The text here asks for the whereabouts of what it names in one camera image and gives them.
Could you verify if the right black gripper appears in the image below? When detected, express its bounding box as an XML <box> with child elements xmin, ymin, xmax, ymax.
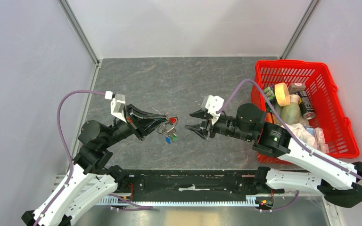
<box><xmin>185</xmin><ymin>107</ymin><xmax>254</xmax><ymax>141</ymax></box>

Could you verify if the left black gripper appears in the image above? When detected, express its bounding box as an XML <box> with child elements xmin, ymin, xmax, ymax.
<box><xmin>101</xmin><ymin>103</ymin><xmax>168</xmax><ymax>148</ymax></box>

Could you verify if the metal keyring with keys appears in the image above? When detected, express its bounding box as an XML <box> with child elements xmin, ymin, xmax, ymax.
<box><xmin>156</xmin><ymin>117</ymin><xmax>179</xmax><ymax>144</ymax></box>

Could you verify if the red key tag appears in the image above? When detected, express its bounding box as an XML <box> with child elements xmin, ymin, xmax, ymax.
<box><xmin>167</xmin><ymin>117</ymin><xmax>178</xmax><ymax>125</ymax></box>

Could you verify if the blue key tag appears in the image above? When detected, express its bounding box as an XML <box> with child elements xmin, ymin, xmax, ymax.
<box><xmin>165</xmin><ymin>137</ymin><xmax>172</xmax><ymax>144</ymax></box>

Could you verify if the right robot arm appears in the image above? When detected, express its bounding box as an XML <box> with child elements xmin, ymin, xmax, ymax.
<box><xmin>186</xmin><ymin>103</ymin><xmax>362</xmax><ymax>208</ymax></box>

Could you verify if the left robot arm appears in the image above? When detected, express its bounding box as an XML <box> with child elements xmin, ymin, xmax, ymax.
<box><xmin>22</xmin><ymin>103</ymin><xmax>177</xmax><ymax>226</ymax></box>

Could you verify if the yellow tape roll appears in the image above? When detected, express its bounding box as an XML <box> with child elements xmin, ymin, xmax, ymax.
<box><xmin>274</xmin><ymin>82</ymin><xmax>290</xmax><ymax>107</ymax></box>

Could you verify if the green bottle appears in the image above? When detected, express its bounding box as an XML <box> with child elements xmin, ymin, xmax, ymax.
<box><xmin>281</xmin><ymin>102</ymin><xmax>301</xmax><ymax>125</ymax></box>

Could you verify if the black drink can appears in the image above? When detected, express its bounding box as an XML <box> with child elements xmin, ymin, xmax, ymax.
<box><xmin>296</xmin><ymin>90</ymin><xmax>316</xmax><ymax>120</ymax></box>

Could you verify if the white crumpled bag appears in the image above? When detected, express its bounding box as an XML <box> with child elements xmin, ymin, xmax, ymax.
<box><xmin>286</xmin><ymin>123</ymin><xmax>318</xmax><ymax>149</ymax></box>

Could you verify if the red plastic basket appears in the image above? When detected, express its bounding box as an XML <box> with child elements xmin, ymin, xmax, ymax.
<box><xmin>254</xmin><ymin>60</ymin><xmax>360</xmax><ymax>159</ymax></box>

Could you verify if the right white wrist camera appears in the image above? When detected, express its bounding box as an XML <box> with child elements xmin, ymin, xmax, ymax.
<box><xmin>201</xmin><ymin>95</ymin><xmax>224</xmax><ymax>125</ymax></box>

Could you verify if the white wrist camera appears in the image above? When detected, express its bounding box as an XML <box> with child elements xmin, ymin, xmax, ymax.
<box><xmin>201</xmin><ymin>95</ymin><xmax>224</xmax><ymax>125</ymax></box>
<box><xmin>105</xmin><ymin>91</ymin><xmax>126</xmax><ymax>122</ymax></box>

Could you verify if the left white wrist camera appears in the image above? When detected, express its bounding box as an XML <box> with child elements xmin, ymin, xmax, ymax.
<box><xmin>105</xmin><ymin>91</ymin><xmax>126</xmax><ymax>122</ymax></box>

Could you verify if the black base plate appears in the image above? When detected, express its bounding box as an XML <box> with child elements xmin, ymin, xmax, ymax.
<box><xmin>78</xmin><ymin>168</ymin><xmax>319</xmax><ymax>203</ymax></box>

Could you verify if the left aluminium frame post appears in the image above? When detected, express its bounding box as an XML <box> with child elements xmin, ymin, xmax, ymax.
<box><xmin>58</xmin><ymin>0</ymin><xmax>100</xmax><ymax>66</ymax></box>

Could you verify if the aluminium frame post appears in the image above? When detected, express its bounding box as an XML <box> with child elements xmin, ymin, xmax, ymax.
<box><xmin>58</xmin><ymin>0</ymin><xmax>100</xmax><ymax>66</ymax></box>
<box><xmin>279</xmin><ymin>0</ymin><xmax>320</xmax><ymax>60</ymax></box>

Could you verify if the right aluminium frame post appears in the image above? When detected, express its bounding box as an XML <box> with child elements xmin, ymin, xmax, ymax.
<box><xmin>279</xmin><ymin>0</ymin><xmax>320</xmax><ymax>60</ymax></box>

